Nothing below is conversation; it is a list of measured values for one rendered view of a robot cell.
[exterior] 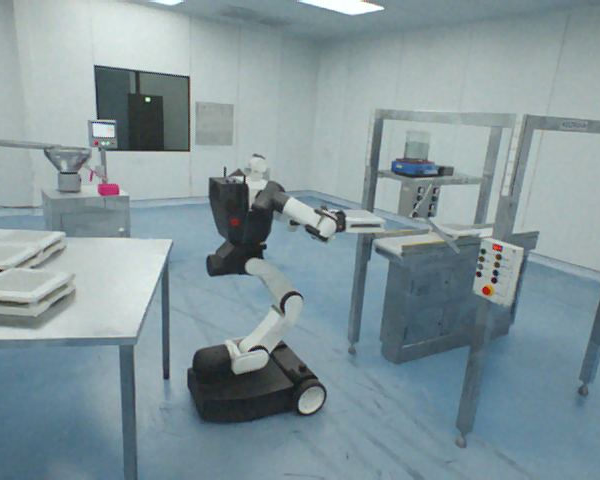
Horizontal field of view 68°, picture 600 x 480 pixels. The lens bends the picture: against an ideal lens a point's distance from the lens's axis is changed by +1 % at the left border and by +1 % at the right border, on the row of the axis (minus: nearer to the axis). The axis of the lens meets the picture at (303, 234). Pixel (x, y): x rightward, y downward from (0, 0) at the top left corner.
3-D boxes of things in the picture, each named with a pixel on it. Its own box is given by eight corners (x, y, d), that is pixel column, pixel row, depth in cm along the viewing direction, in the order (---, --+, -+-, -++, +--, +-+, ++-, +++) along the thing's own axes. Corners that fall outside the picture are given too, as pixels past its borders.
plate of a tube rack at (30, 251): (-60, 267, 171) (-61, 262, 170) (-19, 248, 195) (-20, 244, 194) (9, 270, 173) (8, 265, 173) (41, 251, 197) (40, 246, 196)
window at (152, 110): (98, 150, 635) (93, 64, 604) (98, 150, 636) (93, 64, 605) (190, 151, 717) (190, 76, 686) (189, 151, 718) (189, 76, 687)
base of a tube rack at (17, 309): (-38, 311, 149) (-39, 304, 149) (13, 284, 173) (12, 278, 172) (36, 317, 149) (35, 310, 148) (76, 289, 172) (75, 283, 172)
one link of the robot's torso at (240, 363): (233, 378, 232) (233, 356, 228) (220, 359, 248) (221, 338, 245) (268, 369, 242) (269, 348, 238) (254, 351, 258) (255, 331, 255)
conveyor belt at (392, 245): (399, 258, 264) (400, 250, 263) (373, 246, 285) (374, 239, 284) (537, 241, 330) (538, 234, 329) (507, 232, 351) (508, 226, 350)
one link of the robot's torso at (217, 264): (212, 281, 215) (213, 246, 210) (205, 272, 225) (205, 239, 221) (265, 275, 228) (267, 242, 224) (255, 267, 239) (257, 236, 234)
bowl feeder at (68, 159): (50, 195, 374) (46, 150, 364) (43, 187, 401) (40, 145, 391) (112, 192, 403) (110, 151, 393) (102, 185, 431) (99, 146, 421)
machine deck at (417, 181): (413, 186, 248) (414, 179, 247) (371, 175, 279) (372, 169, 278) (487, 184, 278) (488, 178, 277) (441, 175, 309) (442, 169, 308)
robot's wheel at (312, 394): (330, 403, 245) (299, 423, 238) (325, 398, 249) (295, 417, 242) (323, 376, 237) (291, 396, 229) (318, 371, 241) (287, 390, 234)
